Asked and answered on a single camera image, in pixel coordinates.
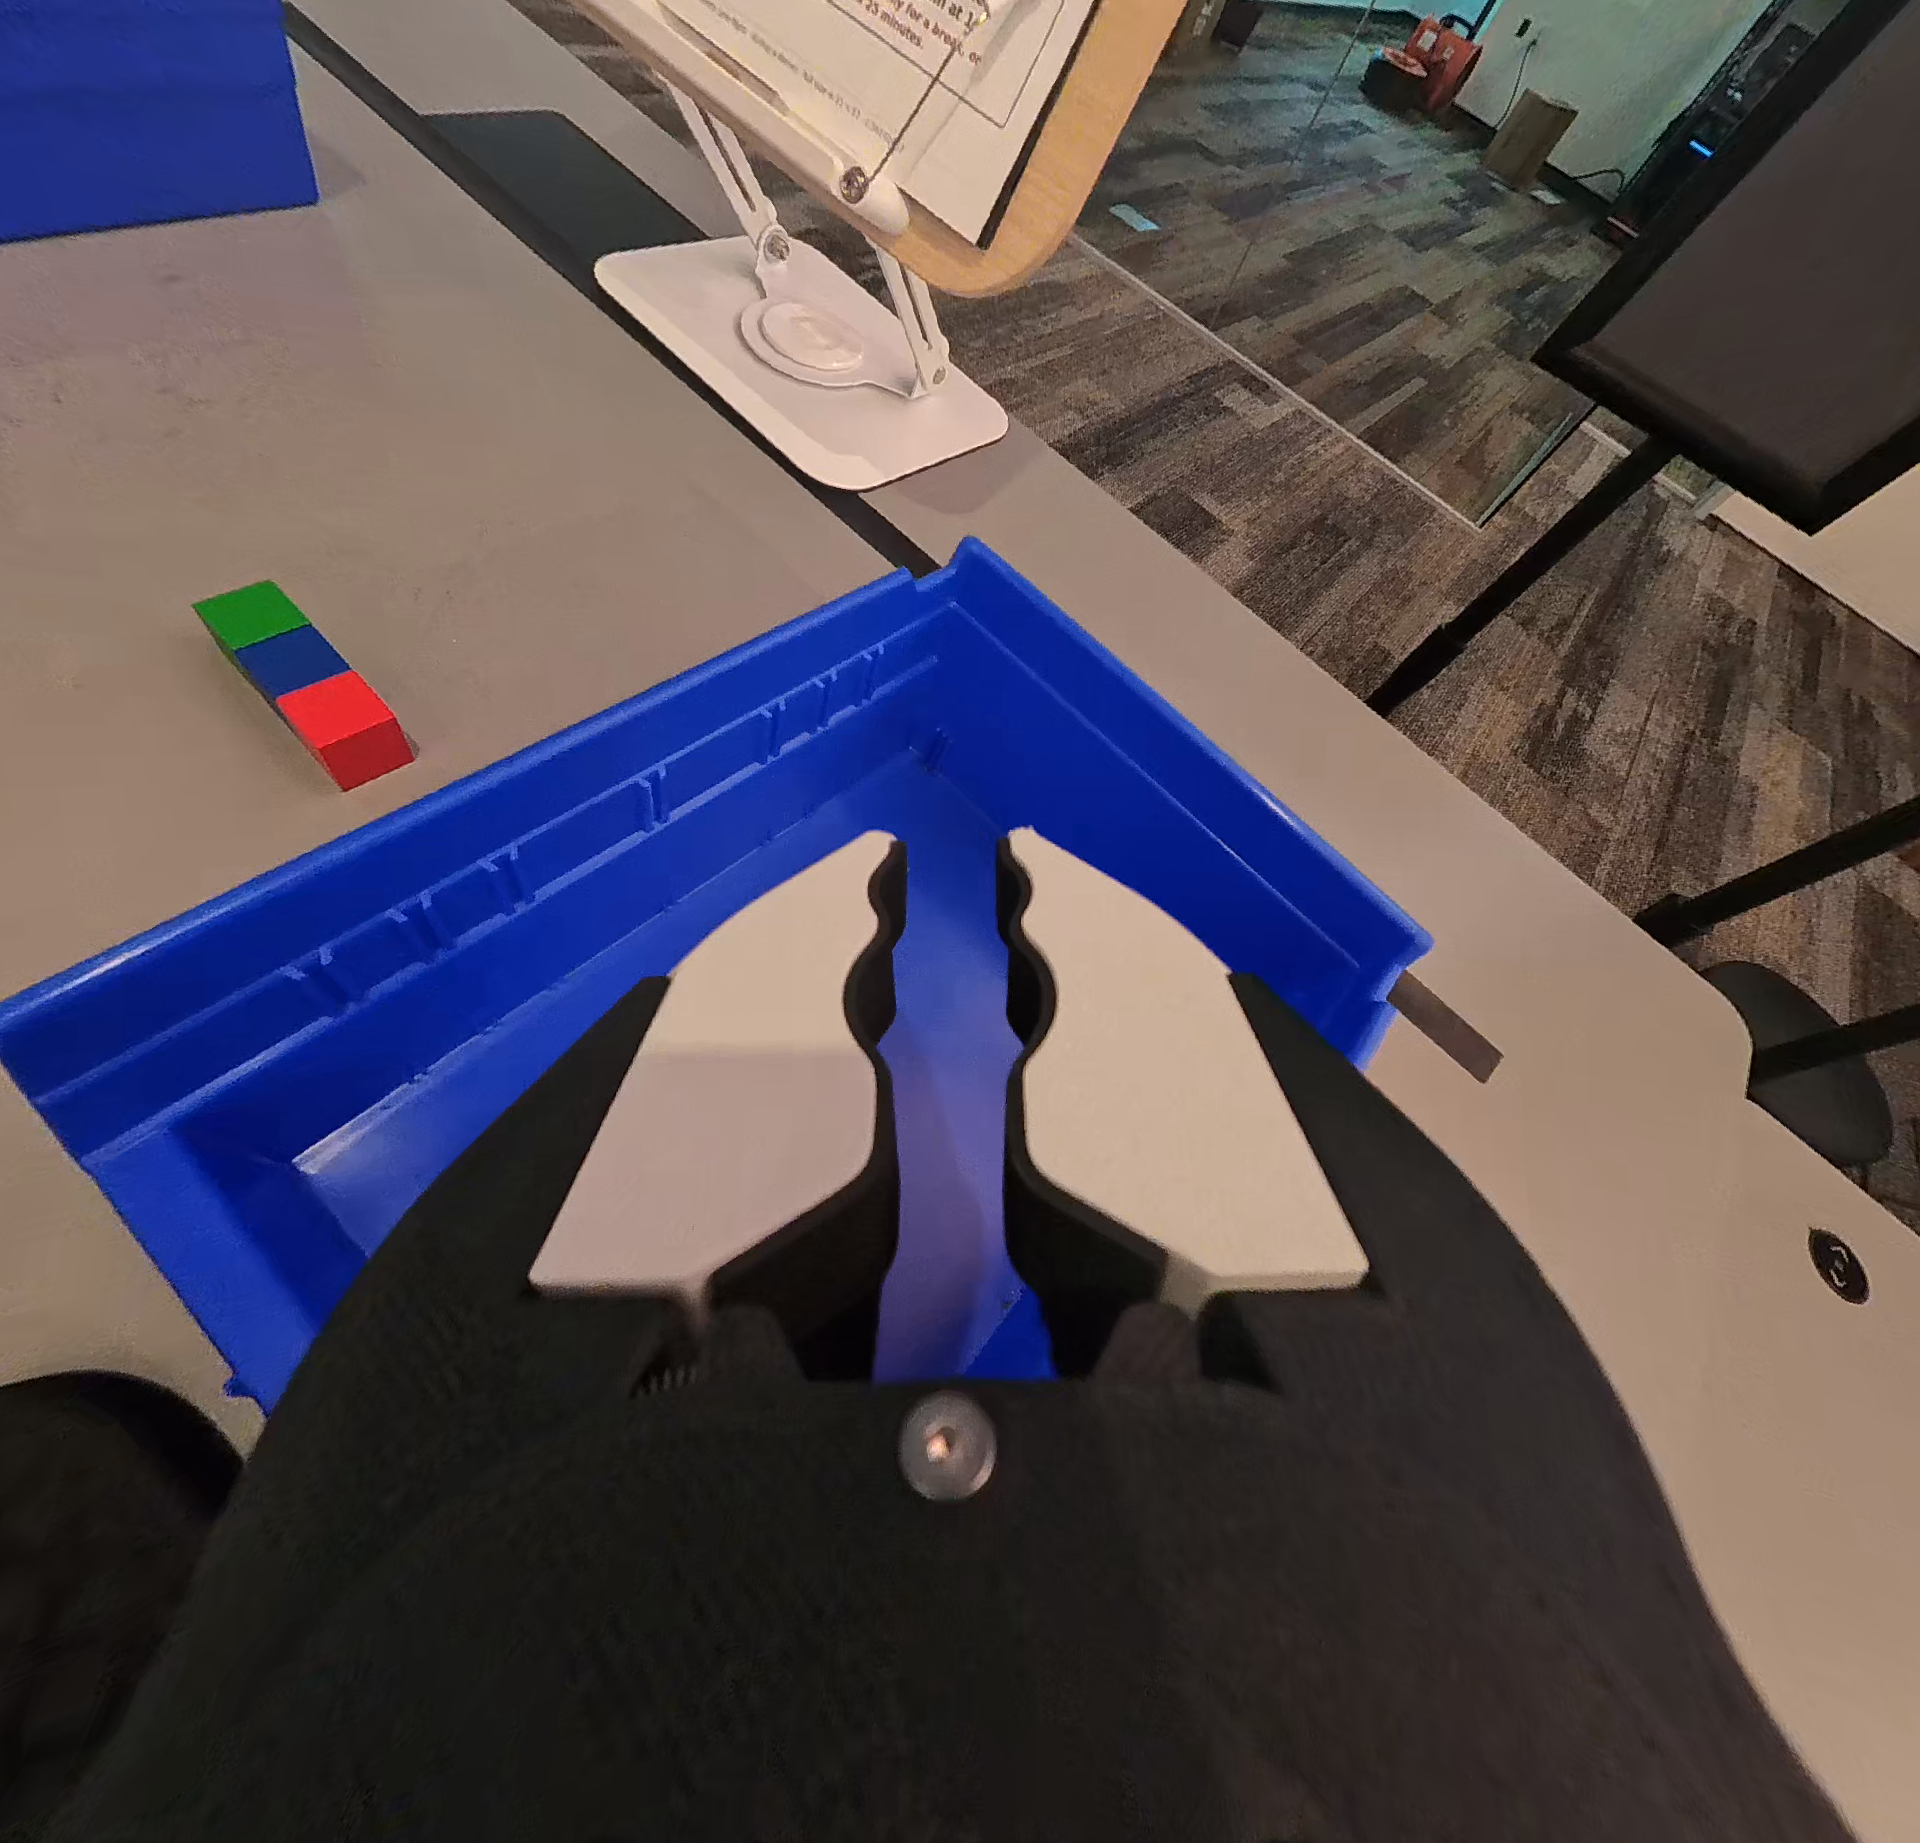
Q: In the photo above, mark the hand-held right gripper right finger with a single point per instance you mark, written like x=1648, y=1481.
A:
x=1186, y=1108

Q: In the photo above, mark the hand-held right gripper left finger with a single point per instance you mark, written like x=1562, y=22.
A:
x=706, y=1123

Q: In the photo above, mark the blue plastic bin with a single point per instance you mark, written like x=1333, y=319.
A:
x=136, y=89
x=301, y=1049

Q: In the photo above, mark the red wooden cube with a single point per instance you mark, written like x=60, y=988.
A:
x=352, y=734

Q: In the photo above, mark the blue wooden cube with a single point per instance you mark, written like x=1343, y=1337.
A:
x=291, y=659

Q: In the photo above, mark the green wooden cube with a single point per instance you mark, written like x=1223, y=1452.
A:
x=246, y=614

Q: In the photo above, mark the round desk grommet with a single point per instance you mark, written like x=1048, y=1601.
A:
x=1838, y=1264

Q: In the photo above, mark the black padded wrist rest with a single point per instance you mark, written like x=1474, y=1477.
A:
x=90, y=1603

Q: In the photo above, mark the dark display panel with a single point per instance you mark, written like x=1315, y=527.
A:
x=1786, y=313

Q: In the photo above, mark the single cardboard box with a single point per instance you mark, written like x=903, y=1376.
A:
x=1531, y=139

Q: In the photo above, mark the red air mover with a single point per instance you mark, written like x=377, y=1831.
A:
x=1426, y=65

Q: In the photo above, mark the printed instruction sheet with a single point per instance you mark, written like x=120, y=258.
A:
x=841, y=29

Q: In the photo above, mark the black metal shelf rack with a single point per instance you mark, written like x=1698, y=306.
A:
x=1726, y=104

